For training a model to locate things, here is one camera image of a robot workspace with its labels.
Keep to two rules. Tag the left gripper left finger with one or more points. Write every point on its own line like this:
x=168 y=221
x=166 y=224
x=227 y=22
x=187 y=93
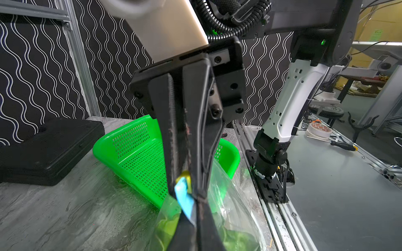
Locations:
x=178 y=110

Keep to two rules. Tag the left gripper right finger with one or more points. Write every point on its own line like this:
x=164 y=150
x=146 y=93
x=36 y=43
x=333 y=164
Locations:
x=197 y=79

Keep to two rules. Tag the green plastic basket tray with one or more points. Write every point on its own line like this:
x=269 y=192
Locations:
x=134 y=152

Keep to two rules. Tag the clear zip-top bag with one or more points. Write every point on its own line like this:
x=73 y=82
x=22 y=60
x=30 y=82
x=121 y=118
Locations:
x=236 y=225

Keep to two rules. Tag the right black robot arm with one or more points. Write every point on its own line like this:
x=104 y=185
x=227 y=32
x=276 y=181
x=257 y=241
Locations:
x=323 y=32

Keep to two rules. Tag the tape roll on bench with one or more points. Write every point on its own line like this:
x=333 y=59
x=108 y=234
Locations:
x=319 y=131

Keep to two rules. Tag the black plastic case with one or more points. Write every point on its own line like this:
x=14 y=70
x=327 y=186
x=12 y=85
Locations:
x=47 y=157

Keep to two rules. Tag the screwdriver on bench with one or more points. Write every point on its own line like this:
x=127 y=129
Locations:
x=345 y=146

